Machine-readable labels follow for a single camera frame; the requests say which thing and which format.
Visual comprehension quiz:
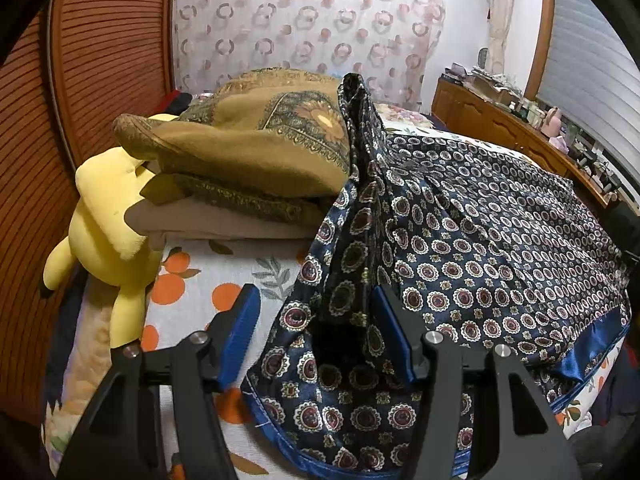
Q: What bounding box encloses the pink rabbit figurine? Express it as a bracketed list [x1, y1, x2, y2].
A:
[540, 106, 562, 139]

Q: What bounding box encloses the floral beige blanket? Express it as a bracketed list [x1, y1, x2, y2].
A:
[375, 103, 435, 128]

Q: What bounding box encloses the patterned sheer curtain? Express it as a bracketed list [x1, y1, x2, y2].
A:
[172, 0, 446, 110]

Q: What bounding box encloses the wooden louvered wardrobe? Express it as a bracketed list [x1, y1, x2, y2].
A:
[1, 0, 174, 425]

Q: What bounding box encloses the folded brown patterned blanket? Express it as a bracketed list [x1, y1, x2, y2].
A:
[113, 68, 350, 226]

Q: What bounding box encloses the navy patterned silk garment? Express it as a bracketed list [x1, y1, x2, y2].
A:
[242, 74, 630, 479]

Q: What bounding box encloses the wooden dresser cabinet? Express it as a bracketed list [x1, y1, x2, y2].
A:
[432, 77, 606, 214]

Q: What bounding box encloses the clutter pile on dresser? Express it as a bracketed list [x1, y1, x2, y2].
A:
[442, 63, 522, 106]

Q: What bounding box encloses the yellow plush toy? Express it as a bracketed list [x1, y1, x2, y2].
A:
[41, 112, 179, 350]

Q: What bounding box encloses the orange print white bedsheet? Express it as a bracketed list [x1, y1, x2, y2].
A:
[41, 240, 309, 479]

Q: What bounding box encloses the window blind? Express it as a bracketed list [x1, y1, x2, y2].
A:
[538, 0, 639, 167]

